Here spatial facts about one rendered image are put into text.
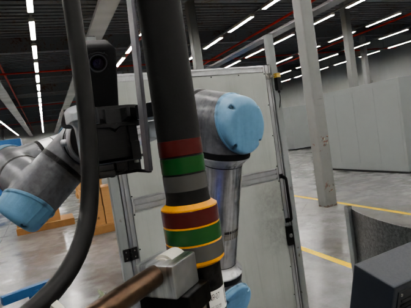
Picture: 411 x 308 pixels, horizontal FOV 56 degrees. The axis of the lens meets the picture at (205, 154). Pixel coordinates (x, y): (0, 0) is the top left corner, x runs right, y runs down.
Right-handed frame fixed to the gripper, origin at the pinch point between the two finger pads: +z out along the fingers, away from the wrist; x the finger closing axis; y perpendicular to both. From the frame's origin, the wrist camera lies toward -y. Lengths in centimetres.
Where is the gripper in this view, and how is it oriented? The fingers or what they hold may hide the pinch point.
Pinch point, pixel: (134, 102)
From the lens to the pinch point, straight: 36.2
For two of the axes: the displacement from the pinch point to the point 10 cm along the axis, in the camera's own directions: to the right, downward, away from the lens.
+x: -8.9, 1.4, -4.4
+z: 4.5, -0.2, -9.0
